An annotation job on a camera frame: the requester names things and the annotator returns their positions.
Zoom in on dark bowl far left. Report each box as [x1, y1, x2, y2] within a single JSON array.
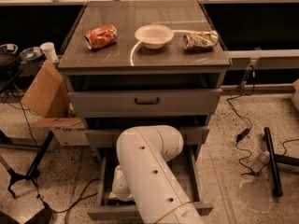
[[0, 43, 21, 67]]

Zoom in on grey bottom drawer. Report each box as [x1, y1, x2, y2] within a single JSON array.
[[87, 146, 213, 224]]

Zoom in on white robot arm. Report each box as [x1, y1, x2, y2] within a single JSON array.
[[116, 125, 204, 224]]

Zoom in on clear plastic bottle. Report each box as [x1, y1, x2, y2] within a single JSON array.
[[251, 150, 270, 174]]

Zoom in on blue bowl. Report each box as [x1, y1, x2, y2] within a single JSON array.
[[21, 47, 44, 63]]

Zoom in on black stand leg right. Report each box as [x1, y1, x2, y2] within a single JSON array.
[[263, 127, 299, 197]]

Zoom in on grey drawer cabinet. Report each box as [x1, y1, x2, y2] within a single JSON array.
[[57, 0, 232, 161]]

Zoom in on crushed gold can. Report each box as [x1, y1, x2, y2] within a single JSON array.
[[183, 30, 219, 50]]

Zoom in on white paper bowl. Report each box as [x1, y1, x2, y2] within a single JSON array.
[[135, 24, 174, 49]]

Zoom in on brown cardboard box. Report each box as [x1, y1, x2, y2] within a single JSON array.
[[21, 60, 89, 146]]

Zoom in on white paper cup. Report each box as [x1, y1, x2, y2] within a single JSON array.
[[40, 42, 59, 63]]

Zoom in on crushed orange soda can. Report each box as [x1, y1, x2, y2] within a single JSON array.
[[85, 24, 118, 49]]

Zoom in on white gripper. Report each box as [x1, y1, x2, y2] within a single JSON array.
[[112, 165, 134, 202]]

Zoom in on grey top drawer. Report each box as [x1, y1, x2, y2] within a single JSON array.
[[68, 74, 221, 118]]

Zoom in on black floor cable left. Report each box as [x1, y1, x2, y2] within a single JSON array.
[[36, 178, 101, 224]]

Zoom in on black power adapter cable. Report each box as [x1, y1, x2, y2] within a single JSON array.
[[226, 94, 261, 177]]

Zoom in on black tripod stand left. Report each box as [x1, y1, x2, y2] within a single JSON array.
[[0, 131, 54, 198]]

